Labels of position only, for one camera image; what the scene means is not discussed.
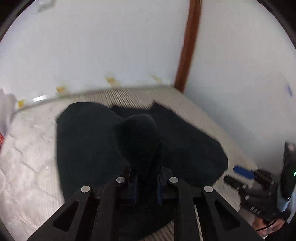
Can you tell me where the black t-shirt white print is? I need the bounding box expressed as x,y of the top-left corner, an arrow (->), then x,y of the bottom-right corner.
56,102 -> 228,240

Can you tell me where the beige striped mattress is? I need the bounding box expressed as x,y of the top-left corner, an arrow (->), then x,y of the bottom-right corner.
1,87 -> 257,240

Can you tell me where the white plastic shopping bag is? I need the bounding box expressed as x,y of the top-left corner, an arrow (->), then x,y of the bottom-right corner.
0,88 -> 16,137

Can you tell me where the red paper shopping bag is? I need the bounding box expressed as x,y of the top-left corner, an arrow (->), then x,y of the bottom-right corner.
0,133 -> 4,147

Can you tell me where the person right hand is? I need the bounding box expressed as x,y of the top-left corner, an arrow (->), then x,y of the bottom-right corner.
252,216 -> 285,239

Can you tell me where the brown wooden door frame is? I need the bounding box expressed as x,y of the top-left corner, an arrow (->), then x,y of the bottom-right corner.
174,0 -> 202,93

